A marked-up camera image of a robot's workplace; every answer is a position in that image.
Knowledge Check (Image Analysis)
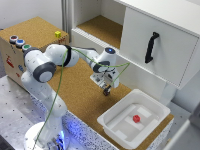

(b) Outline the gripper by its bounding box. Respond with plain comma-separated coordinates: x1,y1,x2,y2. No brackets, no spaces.
91,67,121,89

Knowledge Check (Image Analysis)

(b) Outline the pink block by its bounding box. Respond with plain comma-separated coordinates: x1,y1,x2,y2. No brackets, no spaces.
132,114,141,124

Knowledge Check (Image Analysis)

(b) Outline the yellow block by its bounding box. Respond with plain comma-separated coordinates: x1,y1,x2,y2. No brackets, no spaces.
54,30,62,38

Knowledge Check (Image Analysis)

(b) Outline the white cabinet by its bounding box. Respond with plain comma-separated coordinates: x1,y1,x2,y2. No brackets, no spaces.
61,0,200,108

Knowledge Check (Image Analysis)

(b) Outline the white plastic box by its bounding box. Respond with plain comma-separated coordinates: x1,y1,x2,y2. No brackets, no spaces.
96,88,172,150

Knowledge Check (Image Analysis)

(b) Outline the white sliding door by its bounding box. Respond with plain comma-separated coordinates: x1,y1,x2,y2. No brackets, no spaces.
118,6,200,91

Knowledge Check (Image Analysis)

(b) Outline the green button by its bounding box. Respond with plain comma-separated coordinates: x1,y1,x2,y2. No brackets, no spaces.
21,43,33,53

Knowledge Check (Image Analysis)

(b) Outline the wooden drawer box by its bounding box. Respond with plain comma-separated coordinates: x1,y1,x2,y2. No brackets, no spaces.
0,16,71,90

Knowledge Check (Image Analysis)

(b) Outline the blue button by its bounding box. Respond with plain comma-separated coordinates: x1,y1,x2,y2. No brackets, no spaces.
15,38,26,48

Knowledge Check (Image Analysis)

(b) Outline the red button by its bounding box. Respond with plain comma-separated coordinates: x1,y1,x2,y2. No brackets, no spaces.
8,34,19,45

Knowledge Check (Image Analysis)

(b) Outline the black door handle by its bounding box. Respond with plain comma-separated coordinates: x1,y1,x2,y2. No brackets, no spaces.
144,31,160,65

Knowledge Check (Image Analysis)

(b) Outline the green cable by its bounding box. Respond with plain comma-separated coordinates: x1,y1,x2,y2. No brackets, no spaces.
32,46,132,150

